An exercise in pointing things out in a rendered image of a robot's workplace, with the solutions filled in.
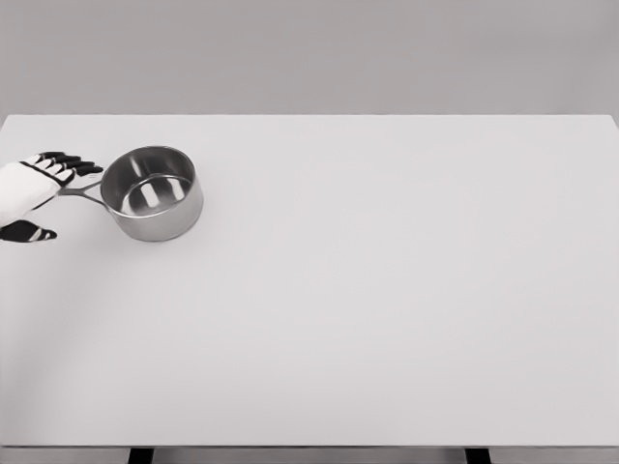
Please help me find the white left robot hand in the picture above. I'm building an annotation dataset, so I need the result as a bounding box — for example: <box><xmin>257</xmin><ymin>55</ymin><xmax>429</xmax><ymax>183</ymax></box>
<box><xmin>0</xmin><ymin>151</ymin><xmax>104</xmax><ymax>244</ymax></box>

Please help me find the stainless steel saucepan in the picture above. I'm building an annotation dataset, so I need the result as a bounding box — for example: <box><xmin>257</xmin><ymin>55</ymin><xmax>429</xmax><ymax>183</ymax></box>
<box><xmin>56</xmin><ymin>145</ymin><xmax>205</xmax><ymax>243</ymax></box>

